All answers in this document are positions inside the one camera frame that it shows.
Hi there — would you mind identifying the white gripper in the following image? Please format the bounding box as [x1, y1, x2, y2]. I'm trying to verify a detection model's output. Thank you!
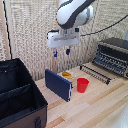
[46, 28, 81, 58]

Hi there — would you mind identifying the yellow banana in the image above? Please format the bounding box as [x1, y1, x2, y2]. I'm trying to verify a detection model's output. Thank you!
[62, 70, 75, 80]

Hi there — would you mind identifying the clear plastic bowl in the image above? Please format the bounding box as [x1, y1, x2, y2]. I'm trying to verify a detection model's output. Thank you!
[60, 69, 78, 83]

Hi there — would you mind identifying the red plastic cup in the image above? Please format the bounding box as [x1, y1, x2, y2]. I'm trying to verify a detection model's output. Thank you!
[76, 77, 90, 94]

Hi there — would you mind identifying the black toaster oven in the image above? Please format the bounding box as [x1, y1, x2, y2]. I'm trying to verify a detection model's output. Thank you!
[92, 37, 128, 80]

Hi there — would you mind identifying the black vertical pole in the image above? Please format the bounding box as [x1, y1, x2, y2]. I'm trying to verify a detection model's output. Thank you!
[1, 0, 13, 61]

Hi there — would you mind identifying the black fabric storage box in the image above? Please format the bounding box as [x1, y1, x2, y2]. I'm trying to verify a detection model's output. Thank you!
[0, 58, 49, 128]

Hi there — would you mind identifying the black wire rack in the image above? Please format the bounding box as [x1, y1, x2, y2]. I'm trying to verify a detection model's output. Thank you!
[79, 64, 112, 85]

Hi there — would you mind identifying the black cable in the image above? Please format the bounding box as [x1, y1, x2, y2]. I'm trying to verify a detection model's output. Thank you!
[79, 13, 128, 37]

